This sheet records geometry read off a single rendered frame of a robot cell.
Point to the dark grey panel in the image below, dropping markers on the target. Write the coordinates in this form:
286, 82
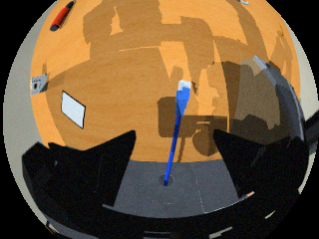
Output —
141, 194

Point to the white rectangle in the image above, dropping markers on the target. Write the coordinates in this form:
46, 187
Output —
72, 109

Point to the blue network cable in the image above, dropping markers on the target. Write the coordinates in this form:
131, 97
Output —
172, 150

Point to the blue network plug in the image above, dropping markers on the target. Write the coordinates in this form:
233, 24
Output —
182, 96

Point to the dark grey rectangular cover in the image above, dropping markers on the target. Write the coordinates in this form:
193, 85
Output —
215, 186

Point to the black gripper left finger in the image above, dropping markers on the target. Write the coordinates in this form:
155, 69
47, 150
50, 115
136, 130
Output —
103, 166

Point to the red screwdriver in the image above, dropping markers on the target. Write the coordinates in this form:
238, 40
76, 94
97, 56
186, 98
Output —
61, 16

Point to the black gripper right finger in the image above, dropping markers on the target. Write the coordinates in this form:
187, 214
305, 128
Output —
246, 160

